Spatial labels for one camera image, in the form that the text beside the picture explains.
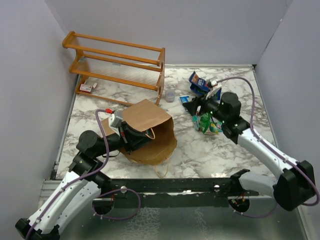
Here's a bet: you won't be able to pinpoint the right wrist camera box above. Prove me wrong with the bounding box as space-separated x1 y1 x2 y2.
205 78 222 100

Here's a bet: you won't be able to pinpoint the orange wooden shelf rack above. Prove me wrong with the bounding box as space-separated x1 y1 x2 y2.
62 31 166 105

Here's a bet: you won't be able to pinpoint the small clear plastic jar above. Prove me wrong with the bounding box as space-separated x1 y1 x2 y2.
165 88 176 103

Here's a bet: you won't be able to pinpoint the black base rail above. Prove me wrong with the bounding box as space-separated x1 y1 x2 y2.
69 171 261 210

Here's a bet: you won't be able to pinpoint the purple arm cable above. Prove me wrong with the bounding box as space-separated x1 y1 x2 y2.
24 108 112 240
216 76 320 219

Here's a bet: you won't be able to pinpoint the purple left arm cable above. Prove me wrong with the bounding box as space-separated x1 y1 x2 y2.
24 108 112 240

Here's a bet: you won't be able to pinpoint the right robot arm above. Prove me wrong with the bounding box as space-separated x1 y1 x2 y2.
182 92 320 211

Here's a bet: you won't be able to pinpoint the blue red chips bag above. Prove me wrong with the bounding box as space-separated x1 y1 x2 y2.
188 71 210 92

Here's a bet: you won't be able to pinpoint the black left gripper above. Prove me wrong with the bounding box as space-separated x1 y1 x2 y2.
95 120 154 157

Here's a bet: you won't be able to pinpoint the small blue snack packet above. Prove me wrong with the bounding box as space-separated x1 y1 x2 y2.
179 96 191 104

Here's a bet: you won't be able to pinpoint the red white snack packets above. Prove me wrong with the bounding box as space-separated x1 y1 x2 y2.
192 114 222 135

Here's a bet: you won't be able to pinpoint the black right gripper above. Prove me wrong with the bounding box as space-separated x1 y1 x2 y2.
182 90 228 124

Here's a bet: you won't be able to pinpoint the blue green chips bag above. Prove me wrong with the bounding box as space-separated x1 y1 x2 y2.
190 84 208 97

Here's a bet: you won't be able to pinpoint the brown paper bag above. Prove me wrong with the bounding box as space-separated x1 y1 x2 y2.
113 99 177 178

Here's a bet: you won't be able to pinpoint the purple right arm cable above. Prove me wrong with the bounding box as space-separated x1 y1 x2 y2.
216 76 320 219

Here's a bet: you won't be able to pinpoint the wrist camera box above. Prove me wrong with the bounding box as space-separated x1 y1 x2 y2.
108 110 123 132
205 78 222 100

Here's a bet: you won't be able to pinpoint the green snack packet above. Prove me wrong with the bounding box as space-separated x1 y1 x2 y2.
198 113 212 135

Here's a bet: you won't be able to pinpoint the white red small card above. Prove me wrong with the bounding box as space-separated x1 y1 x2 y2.
79 81 98 94

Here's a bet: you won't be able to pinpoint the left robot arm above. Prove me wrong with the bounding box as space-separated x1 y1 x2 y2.
15 121 152 240

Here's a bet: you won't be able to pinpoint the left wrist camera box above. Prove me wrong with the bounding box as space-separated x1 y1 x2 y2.
108 110 123 132

